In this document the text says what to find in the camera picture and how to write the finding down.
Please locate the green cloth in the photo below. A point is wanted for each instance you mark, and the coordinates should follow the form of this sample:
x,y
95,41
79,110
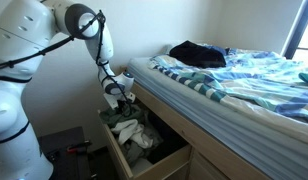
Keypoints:
x,y
112,117

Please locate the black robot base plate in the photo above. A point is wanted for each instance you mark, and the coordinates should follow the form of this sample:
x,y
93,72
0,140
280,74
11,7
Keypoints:
x,y
66,166

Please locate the dark navy cloth on bed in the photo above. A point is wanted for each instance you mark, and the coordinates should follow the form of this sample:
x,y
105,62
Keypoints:
x,y
199,56

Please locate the wooden bed frame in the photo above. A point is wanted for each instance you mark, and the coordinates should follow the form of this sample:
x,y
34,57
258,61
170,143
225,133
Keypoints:
x,y
209,159

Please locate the blue striped blanket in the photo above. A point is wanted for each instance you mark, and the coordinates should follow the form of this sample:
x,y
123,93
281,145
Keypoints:
x,y
263,78

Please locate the white cloth in drawer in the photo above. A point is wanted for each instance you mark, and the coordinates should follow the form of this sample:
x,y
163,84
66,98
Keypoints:
x,y
132,130

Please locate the black window frame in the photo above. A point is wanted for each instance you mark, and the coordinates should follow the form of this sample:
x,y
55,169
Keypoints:
x,y
298,45

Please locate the red black clamp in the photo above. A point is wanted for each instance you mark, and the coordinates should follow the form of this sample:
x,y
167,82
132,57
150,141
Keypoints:
x,y
79,148

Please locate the wooden drawer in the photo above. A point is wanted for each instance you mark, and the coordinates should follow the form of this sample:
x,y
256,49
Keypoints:
x,y
131,160

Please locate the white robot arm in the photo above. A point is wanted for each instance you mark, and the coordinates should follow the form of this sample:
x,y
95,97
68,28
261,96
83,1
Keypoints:
x,y
29,29

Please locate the light blue mattress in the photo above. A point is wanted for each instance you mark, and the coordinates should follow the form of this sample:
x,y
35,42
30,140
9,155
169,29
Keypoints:
x,y
278,156

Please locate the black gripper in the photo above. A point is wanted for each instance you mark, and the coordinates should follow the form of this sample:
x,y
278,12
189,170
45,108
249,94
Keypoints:
x,y
124,102

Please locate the dark cloth in drawer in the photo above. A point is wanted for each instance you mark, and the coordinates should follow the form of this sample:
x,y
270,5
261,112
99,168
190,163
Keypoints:
x,y
172,141

